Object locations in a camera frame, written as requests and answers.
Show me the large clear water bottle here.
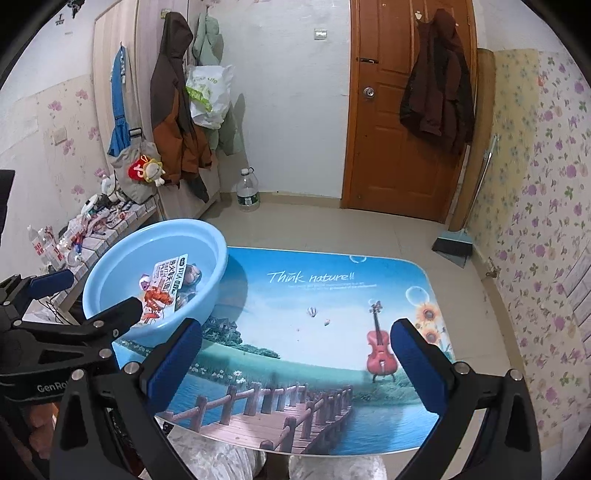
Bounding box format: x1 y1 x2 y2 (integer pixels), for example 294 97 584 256
236 167 262 213

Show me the dark brown jacket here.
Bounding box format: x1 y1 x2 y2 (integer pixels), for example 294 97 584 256
399 9 475 155

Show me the brown and orange jacket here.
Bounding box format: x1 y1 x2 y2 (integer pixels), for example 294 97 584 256
150 11 218 204

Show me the tiled shelf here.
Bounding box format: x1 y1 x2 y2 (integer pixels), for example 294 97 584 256
18 198 160 324

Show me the pile of small sundries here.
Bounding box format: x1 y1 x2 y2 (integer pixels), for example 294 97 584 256
69 173 153 236

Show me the wooden door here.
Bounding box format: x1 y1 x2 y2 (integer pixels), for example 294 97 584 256
342 0 478 227

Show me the blue hanging garment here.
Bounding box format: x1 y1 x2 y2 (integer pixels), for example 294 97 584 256
107 44 132 158

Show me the plush doll with red heart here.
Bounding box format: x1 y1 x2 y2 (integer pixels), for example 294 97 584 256
128 154 167 188

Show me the light blue plastic basin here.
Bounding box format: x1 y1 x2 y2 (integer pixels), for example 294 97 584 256
82 218 228 349

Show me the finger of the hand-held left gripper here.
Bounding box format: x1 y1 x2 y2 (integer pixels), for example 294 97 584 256
0 269 75 319
81 296 144 344

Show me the cream wardrobe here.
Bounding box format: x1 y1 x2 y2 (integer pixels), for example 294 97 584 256
92 0 222 220

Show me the grey shoulder bag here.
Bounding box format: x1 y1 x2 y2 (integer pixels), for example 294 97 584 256
110 129 160 204

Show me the crayfish print snack packet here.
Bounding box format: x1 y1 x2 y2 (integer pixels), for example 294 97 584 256
139 253 191 324

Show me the small red label water bottle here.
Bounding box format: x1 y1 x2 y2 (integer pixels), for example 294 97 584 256
27 224 47 266
44 226 65 268

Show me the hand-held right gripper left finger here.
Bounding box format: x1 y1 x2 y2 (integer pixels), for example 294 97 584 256
48 318 204 480

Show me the teal broom with dustpan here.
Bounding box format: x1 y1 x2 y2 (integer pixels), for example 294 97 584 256
431 136 499 269

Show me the pale green jacket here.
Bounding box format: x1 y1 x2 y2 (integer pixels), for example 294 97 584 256
191 7 243 158

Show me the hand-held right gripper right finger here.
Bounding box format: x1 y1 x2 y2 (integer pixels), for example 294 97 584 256
390 318 542 480

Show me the white plastic bag green print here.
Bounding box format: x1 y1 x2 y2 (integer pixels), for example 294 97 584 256
185 65 235 130

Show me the scenery print table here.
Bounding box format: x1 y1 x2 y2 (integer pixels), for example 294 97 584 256
113 246 458 457

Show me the black monitor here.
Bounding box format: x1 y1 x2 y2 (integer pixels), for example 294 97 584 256
0 170 16 227

